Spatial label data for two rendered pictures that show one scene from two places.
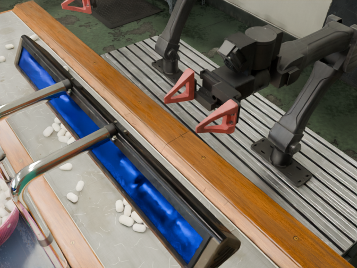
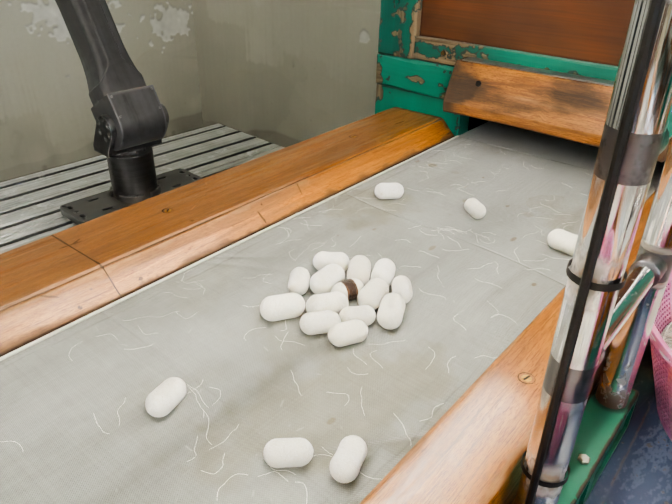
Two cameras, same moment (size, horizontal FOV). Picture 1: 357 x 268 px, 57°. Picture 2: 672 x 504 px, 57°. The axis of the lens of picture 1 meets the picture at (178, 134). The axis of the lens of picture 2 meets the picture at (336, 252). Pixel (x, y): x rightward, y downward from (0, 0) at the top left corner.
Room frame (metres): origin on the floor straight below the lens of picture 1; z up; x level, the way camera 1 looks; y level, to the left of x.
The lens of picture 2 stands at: (0.55, 0.53, 1.05)
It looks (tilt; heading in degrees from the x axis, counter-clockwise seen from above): 30 degrees down; 259
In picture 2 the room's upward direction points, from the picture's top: 1 degrees clockwise
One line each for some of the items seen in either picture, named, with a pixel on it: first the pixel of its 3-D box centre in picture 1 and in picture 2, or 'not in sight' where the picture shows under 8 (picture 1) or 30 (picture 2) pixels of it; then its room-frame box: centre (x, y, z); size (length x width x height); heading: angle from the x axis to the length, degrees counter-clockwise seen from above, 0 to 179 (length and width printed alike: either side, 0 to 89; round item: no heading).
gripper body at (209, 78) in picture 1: (228, 90); not in sight; (0.51, -0.10, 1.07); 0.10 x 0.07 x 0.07; 36
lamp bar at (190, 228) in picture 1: (96, 121); not in sight; (0.42, 0.14, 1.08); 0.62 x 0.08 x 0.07; 39
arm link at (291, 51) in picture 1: (311, 59); not in sight; (0.67, -0.31, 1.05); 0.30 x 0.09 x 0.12; 126
